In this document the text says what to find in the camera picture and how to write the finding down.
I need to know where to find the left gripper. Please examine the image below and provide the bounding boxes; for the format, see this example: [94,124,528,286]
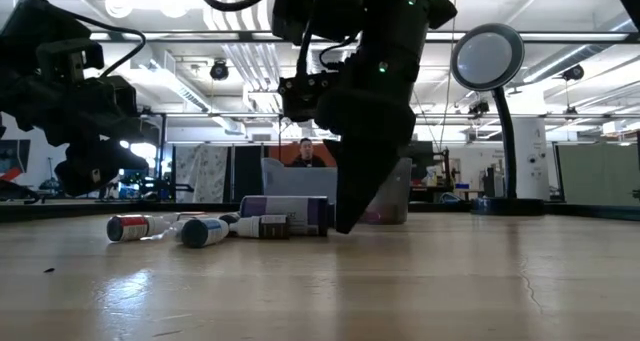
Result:
[0,73,166,198]

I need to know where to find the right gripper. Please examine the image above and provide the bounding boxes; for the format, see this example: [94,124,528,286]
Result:
[314,28,421,234]

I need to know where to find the small red food coloring bottle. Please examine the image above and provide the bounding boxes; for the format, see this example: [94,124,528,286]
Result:
[106,214,174,243]

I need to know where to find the purple and white box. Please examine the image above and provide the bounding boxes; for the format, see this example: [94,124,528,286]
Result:
[239,194,335,237]

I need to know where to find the small brown food coloring bottle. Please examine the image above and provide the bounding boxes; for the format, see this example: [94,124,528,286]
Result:
[234,214,290,241]

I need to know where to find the person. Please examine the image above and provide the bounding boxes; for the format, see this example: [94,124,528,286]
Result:
[288,137,327,169]

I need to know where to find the grey translucent plastic bin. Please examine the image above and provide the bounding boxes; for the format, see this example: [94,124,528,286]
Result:
[260,156,414,226]

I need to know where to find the background workbench with equipment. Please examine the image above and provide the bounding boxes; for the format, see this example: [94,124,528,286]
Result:
[402,140,481,203]

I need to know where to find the white patterned curtain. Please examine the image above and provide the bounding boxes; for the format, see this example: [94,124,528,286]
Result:
[174,144,229,204]

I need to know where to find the black partition panel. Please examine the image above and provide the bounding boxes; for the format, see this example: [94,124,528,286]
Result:
[232,145,264,202]

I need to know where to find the white round column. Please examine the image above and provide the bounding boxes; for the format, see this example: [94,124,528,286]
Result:
[514,118,551,202]

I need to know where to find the black desk lamp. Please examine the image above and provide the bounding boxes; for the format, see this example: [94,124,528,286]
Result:
[449,22,546,217]

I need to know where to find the orange wall panel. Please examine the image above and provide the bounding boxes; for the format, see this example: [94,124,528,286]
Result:
[269,141,339,168]

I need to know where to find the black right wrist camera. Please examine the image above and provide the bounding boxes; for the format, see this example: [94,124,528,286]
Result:
[277,69,347,123]

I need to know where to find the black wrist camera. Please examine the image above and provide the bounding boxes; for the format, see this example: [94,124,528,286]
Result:
[35,37,105,82]
[277,69,347,123]

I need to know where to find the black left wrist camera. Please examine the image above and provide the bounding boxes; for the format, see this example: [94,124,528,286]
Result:
[35,37,105,82]

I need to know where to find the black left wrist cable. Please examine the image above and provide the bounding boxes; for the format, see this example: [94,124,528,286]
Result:
[62,8,148,78]

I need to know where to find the black aluminium table frame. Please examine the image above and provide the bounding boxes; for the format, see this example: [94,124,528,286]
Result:
[0,199,640,223]

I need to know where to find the green partition wall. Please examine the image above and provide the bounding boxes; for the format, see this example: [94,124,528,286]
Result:
[555,143,640,207]

